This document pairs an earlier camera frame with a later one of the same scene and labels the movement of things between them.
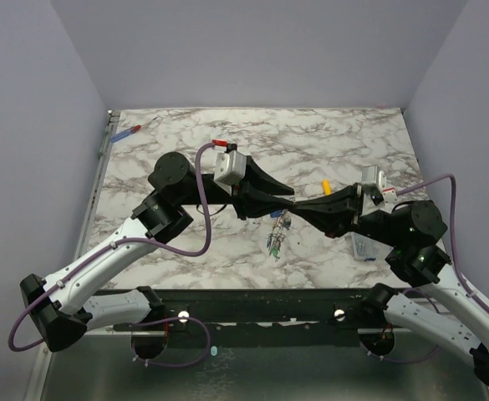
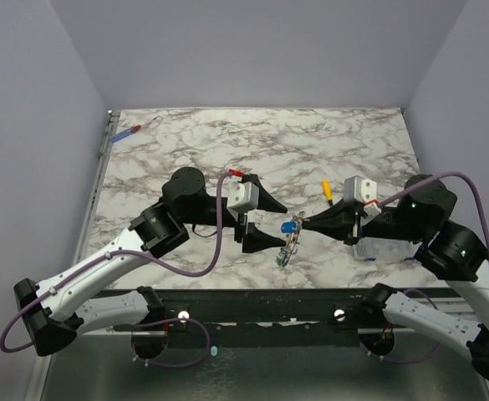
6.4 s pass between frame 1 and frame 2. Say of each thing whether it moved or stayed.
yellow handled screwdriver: stayed
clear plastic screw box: stayed
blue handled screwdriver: stayed
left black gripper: moved
